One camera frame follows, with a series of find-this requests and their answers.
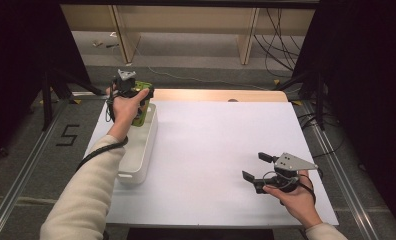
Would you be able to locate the person's left hand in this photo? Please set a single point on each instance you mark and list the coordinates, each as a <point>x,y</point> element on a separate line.
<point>126,110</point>

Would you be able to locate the wooden table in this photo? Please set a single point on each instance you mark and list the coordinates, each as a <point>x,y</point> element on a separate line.
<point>202,95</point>

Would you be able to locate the white table mat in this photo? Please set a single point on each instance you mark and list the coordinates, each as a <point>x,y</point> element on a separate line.
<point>219,166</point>

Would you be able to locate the light wooden desk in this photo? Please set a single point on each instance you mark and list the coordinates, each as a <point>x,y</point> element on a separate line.
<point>186,18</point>

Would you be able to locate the aluminium floor rail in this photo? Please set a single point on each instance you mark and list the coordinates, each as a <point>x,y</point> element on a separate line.
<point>342,173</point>
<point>26,166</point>

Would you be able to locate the black curtain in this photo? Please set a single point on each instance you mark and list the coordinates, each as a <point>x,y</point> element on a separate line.
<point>19,50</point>
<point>369,83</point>

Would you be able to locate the yellow tape piece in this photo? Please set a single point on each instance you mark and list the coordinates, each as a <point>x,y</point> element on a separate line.
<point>77,101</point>
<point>277,81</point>
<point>297,103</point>

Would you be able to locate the small white floor item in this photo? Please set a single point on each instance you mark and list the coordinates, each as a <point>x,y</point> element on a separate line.
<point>97,43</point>

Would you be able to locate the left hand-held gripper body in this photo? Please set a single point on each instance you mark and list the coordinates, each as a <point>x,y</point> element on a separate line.
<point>125,83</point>

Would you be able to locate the person's right hand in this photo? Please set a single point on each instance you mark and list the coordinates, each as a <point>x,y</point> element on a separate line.
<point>299,203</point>

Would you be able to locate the green phone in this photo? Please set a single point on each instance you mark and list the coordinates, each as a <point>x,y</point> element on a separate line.
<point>145,115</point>

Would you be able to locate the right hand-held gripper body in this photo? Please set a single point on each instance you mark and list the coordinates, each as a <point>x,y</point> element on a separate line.
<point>291,163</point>

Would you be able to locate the small dark floor tool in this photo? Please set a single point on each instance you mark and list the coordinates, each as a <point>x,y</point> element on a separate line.
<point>112,45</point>

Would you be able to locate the black tripod stand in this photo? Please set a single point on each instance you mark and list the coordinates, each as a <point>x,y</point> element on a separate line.
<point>47,100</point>
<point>320,100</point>

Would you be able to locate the white plastic bin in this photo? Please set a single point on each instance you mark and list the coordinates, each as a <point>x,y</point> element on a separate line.
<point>142,150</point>

